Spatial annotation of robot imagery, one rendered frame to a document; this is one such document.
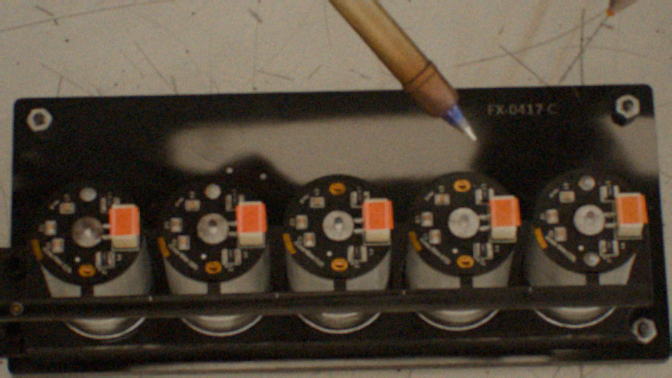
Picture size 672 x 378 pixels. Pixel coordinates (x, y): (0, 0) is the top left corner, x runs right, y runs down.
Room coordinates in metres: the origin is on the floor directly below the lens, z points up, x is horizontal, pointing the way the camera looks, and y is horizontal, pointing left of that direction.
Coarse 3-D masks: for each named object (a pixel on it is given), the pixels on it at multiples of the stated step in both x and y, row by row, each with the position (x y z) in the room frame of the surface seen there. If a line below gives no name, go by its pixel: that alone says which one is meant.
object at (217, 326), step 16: (224, 224) 0.18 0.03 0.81; (208, 240) 0.18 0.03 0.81; (224, 240) 0.18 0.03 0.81; (176, 272) 0.17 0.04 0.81; (256, 272) 0.18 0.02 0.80; (176, 288) 0.18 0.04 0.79; (192, 288) 0.17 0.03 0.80; (224, 288) 0.17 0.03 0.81; (240, 288) 0.17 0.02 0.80; (256, 288) 0.18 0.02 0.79; (272, 288) 0.18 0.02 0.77; (192, 320) 0.17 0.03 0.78; (208, 320) 0.17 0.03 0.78; (224, 320) 0.17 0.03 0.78; (240, 320) 0.17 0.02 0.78; (256, 320) 0.17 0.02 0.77; (224, 336) 0.17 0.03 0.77
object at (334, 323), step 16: (352, 224) 0.18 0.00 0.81; (336, 240) 0.18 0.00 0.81; (288, 256) 0.18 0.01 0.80; (288, 272) 0.18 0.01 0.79; (304, 272) 0.17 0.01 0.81; (384, 272) 0.18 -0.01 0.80; (288, 288) 0.18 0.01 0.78; (304, 288) 0.17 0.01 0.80; (320, 288) 0.17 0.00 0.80; (352, 288) 0.17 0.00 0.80; (368, 288) 0.17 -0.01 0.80; (384, 288) 0.18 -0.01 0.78; (304, 320) 0.17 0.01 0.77; (320, 320) 0.17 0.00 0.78; (336, 320) 0.17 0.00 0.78; (352, 320) 0.17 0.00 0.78; (368, 320) 0.17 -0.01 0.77
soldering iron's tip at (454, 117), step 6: (456, 108) 0.20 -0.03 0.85; (444, 114) 0.20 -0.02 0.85; (450, 114) 0.20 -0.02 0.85; (456, 114) 0.20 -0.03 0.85; (462, 114) 0.20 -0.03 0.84; (444, 120) 0.20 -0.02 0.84; (450, 120) 0.20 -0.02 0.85; (456, 120) 0.20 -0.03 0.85; (462, 120) 0.20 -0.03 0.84; (456, 126) 0.20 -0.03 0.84; (462, 126) 0.20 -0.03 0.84; (468, 126) 0.20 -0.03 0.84; (462, 132) 0.19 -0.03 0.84; (468, 132) 0.19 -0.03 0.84; (474, 138) 0.19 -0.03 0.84
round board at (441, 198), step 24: (432, 192) 0.19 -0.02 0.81; (456, 192) 0.19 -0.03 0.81; (480, 192) 0.19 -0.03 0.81; (504, 192) 0.19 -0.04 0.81; (408, 216) 0.19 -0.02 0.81; (432, 216) 0.19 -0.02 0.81; (432, 240) 0.18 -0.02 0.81; (456, 240) 0.18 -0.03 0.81; (480, 240) 0.18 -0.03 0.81; (504, 240) 0.18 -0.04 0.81; (432, 264) 0.18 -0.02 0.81; (456, 264) 0.18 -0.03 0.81; (480, 264) 0.18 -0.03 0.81
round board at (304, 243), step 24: (312, 192) 0.19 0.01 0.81; (360, 192) 0.19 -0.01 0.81; (288, 216) 0.19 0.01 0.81; (312, 216) 0.19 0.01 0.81; (360, 216) 0.19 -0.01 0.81; (288, 240) 0.18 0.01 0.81; (312, 240) 0.18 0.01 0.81; (360, 240) 0.18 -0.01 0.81; (312, 264) 0.18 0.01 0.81; (360, 264) 0.18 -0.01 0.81
